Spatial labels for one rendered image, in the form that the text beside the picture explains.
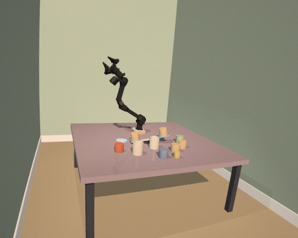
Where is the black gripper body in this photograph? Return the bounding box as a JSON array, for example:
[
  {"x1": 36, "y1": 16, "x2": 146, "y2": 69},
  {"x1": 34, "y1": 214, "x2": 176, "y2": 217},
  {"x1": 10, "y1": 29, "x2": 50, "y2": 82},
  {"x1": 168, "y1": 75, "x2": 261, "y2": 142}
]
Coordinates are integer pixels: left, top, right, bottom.
[{"x1": 104, "y1": 59, "x2": 119, "y2": 75}]

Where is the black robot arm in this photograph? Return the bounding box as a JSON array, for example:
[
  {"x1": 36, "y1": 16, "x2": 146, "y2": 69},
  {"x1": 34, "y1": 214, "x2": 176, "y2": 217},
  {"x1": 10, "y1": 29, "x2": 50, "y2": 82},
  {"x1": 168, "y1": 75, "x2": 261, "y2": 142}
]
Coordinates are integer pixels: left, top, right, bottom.
[{"x1": 110, "y1": 71, "x2": 146, "y2": 130}]

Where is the white round disc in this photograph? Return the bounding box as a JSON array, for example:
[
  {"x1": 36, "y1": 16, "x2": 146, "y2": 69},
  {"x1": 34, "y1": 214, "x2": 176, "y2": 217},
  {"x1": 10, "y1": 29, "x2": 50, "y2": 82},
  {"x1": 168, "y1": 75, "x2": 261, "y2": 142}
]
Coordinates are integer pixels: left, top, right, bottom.
[{"x1": 116, "y1": 138, "x2": 127, "y2": 143}]

